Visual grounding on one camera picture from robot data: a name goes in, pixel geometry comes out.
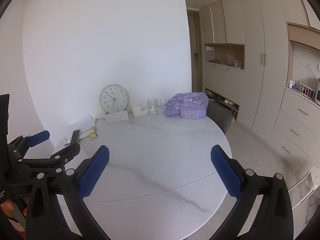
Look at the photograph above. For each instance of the brown door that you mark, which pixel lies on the brown door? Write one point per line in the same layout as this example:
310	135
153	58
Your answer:
195	42

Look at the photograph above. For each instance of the yellow binder clip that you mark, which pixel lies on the yellow binder clip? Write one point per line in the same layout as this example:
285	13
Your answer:
93	136

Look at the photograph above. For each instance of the purple backpack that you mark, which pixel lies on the purple backpack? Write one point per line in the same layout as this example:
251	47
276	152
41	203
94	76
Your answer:
187	103

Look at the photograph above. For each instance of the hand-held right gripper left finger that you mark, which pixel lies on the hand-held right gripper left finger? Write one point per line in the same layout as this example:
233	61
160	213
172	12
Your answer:
95	170

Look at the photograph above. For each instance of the white stool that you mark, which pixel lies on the white stool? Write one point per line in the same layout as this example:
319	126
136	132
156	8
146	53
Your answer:
310	182

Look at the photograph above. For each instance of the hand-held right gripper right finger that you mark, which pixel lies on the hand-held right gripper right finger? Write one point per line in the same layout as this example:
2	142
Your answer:
225	172

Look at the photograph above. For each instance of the white paper sheets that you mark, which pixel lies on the white paper sheets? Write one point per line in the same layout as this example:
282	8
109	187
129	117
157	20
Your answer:
82	123

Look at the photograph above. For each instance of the grey chair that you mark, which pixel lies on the grey chair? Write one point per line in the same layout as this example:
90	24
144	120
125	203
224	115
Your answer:
218	116

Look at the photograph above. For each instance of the white mug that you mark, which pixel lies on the white mug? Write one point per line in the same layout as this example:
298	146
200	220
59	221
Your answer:
136	110

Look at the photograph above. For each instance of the dark pen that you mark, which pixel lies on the dark pen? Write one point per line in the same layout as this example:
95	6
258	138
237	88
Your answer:
67	144

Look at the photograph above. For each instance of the white rectangular box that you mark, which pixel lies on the white rectangular box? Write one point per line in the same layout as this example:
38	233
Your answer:
116	117

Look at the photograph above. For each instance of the round white wall clock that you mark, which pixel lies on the round white wall clock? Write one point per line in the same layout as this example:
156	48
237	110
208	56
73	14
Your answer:
114	98

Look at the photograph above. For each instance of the person's left hand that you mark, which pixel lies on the person's left hand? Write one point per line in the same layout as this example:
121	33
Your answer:
7	206

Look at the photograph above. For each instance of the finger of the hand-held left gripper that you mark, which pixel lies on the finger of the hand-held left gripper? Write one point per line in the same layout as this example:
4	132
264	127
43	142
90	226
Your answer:
67	152
37	137

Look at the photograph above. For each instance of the clear glass mug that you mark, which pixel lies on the clear glass mug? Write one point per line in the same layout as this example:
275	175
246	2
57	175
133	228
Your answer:
153	106

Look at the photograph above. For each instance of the pale yellow ruler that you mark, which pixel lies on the pale yellow ruler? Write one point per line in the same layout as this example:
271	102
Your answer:
86	133

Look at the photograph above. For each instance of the beige built-in cabinet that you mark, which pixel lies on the beige built-in cabinet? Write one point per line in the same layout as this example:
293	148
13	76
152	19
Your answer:
257	80

